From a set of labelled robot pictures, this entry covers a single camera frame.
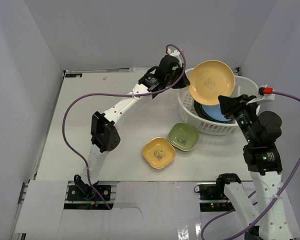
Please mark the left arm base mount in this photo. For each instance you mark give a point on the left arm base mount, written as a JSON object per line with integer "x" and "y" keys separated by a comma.
{"x": 76, "y": 200}

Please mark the square green panda dish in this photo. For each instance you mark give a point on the square green panda dish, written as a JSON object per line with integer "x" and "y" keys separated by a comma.
{"x": 183, "y": 136}

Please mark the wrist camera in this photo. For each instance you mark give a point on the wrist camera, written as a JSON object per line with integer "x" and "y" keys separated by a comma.
{"x": 265, "y": 95}
{"x": 177, "y": 54}

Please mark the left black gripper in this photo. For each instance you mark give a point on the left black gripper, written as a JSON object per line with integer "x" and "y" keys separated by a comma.
{"x": 178, "y": 75}

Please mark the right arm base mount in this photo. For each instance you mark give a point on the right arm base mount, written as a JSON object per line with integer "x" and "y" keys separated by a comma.
{"x": 210, "y": 198}

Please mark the round blue plate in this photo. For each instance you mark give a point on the round blue plate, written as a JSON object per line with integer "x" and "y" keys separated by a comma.
{"x": 214, "y": 113}

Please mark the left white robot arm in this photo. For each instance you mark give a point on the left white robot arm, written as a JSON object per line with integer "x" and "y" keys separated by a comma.
{"x": 104, "y": 130}

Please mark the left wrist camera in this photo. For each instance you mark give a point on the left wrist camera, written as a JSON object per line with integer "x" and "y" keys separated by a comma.
{"x": 177, "y": 54}

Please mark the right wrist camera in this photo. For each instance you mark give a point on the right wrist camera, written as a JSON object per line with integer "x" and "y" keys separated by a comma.
{"x": 265, "y": 95}

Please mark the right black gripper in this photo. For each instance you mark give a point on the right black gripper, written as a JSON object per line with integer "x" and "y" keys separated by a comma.
{"x": 230, "y": 105}

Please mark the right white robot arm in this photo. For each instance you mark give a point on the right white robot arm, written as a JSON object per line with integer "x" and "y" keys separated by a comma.
{"x": 263, "y": 160}

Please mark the dark red rimmed plate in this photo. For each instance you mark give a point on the dark red rimmed plate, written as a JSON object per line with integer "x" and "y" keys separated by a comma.
{"x": 200, "y": 113}

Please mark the round yellow plate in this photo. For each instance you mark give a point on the round yellow plate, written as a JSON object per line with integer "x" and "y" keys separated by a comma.
{"x": 209, "y": 80}

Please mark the square yellow panda dish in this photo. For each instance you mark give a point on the square yellow panda dish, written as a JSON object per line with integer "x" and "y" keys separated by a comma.
{"x": 158, "y": 153}

